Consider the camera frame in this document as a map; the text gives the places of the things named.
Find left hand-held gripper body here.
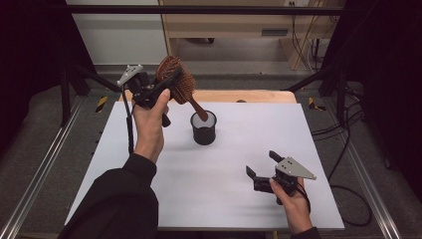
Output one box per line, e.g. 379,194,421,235
116,64,173,129

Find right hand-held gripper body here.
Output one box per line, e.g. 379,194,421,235
253,155,317,206

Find brown wooden hairbrush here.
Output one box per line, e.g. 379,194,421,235
155,55,210,122

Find black mesh cup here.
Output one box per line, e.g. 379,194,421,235
189,110,218,146

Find person's left hand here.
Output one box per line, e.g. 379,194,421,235
130,88,172,164

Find person's right hand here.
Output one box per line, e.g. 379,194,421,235
269,176,314,234

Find white table board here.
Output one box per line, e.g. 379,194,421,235
64,101,345,232

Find yellow black tape strip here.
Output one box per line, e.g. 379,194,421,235
95,95,109,115
307,96,327,113

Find white cabinet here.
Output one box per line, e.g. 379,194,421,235
66,0,170,67

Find wooden table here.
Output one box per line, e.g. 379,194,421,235
117,89,299,105

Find light wooden desk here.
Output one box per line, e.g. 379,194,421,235
158,0,346,72

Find black curtain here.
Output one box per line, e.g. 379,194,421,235
319,0,422,202
0,0,99,157

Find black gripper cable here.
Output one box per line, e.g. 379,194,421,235
120,84,135,156
297,132,373,229

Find black metal frame strut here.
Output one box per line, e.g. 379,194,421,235
59,62,126,127
281,63,349,127

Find bundle of floor cables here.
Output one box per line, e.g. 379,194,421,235
311,84,366,142

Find aluminium rail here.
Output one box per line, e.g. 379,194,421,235
0,95,87,239
321,99,405,239

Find black horizontal frame bar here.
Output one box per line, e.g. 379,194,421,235
64,4,353,16

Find hanging desk cables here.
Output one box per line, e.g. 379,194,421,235
289,0,342,74

